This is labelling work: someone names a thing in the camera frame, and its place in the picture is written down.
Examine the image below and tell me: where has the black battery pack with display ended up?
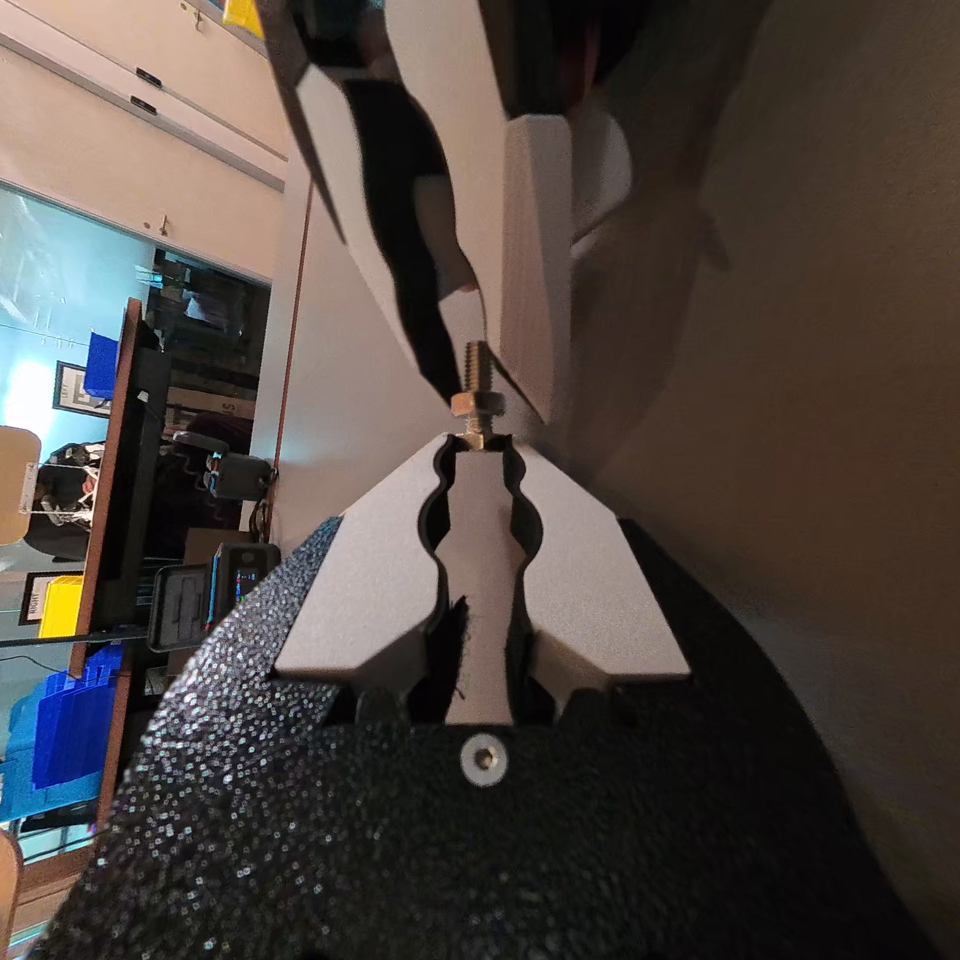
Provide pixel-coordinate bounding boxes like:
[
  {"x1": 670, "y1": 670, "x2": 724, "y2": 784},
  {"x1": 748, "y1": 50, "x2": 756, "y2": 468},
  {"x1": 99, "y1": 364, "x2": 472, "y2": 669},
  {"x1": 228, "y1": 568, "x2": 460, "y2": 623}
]
[{"x1": 146, "y1": 541, "x2": 282, "y2": 655}]

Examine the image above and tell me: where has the dark monitor with wooden edge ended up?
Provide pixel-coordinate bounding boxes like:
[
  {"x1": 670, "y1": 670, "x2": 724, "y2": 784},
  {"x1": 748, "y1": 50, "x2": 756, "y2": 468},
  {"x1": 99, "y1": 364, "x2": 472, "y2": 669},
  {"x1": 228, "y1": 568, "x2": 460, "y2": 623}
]
[{"x1": 71, "y1": 297, "x2": 174, "y2": 826}]

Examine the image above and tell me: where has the tan rounded board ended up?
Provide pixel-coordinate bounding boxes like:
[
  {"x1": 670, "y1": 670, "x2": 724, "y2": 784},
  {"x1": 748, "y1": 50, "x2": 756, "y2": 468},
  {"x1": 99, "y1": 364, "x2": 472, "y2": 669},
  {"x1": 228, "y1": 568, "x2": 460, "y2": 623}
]
[{"x1": 0, "y1": 426, "x2": 40, "y2": 547}]

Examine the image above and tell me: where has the black blue charger device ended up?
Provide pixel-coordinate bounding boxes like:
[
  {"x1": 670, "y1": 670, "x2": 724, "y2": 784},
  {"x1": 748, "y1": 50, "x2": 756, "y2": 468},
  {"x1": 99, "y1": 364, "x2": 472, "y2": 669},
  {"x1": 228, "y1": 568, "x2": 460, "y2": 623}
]
[{"x1": 172, "y1": 429, "x2": 277, "y2": 500}]

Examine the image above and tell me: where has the black framed sign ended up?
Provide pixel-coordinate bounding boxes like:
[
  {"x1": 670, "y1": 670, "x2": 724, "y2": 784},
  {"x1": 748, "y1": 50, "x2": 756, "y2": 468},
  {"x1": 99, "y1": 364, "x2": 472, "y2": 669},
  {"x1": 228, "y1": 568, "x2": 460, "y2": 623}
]
[
  {"x1": 54, "y1": 361, "x2": 114, "y2": 415},
  {"x1": 20, "y1": 571, "x2": 84, "y2": 625}
]

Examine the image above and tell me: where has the stack of blue bins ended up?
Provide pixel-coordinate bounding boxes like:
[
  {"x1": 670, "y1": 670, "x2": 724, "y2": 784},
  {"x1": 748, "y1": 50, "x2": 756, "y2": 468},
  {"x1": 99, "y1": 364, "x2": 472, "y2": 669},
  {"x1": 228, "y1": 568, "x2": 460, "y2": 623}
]
[{"x1": 0, "y1": 645, "x2": 125, "y2": 822}]

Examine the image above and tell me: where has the plain cardboard box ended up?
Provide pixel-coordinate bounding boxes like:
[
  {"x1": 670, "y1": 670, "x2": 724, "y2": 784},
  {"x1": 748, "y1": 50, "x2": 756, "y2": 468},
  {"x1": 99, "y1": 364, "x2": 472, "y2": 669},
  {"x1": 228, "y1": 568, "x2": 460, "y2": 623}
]
[{"x1": 183, "y1": 528, "x2": 252, "y2": 564}]

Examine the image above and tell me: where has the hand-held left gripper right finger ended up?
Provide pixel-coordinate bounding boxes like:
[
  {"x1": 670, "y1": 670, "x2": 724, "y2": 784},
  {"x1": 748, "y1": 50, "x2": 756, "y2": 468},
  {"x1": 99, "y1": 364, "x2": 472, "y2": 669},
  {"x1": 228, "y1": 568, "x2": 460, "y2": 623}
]
[{"x1": 500, "y1": 433, "x2": 693, "y2": 708}]

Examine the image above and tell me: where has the small yellow storage bin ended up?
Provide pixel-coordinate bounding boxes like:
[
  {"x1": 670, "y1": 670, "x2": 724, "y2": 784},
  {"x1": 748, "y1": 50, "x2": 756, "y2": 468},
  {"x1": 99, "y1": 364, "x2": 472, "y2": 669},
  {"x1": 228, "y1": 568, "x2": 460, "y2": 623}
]
[{"x1": 37, "y1": 573, "x2": 85, "y2": 639}]

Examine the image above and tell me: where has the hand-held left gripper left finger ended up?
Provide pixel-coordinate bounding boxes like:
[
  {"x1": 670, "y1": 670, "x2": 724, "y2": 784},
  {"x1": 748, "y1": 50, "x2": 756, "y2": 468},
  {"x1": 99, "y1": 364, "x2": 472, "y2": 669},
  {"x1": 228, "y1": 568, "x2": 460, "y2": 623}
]
[{"x1": 272, "y1": 432, "x2": 460, "y2": 695}]

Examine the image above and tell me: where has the glass window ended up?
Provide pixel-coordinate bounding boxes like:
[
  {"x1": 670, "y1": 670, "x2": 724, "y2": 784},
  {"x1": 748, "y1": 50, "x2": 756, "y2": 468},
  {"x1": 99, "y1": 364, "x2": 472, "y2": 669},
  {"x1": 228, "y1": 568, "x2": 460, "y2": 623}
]
[{"x1": 0, "y1": 182, "x2": 273, "y2": 571}]

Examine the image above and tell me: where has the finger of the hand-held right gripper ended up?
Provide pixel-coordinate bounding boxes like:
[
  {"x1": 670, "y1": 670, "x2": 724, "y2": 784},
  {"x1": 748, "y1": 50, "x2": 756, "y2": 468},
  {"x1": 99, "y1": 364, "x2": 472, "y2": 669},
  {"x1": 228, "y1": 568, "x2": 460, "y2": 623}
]
[
  {"x1": 294, "y1": 63, "x2": 465, "y2": 405},
  {"x1": 382, "y1": 0, "x2": 576, "y2": 427}
]

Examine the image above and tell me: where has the printed cardboard box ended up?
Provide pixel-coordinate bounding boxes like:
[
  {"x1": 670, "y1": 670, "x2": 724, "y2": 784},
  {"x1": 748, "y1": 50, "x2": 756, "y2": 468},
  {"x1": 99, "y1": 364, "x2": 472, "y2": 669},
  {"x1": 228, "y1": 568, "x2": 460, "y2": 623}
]
[{"x1": 168, "y1": 386, "x2": 260, "y2": 421}]

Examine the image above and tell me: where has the blue storage bin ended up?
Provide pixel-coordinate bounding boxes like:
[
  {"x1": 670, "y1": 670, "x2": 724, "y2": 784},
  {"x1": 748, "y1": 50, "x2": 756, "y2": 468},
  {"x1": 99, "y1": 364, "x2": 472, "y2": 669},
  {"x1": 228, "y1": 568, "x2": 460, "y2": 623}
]
[{"x1": 84, "y1": 330, "x2": 121, "y2": 399}]

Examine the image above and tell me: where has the silver hex bolt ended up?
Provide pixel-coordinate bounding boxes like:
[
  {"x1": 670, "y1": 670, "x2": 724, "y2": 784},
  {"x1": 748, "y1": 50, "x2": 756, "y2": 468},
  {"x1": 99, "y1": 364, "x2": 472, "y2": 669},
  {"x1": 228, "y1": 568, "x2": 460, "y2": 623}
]
[{"x1": 456, "y1": 341, "x2": 502, "y2": 453}]

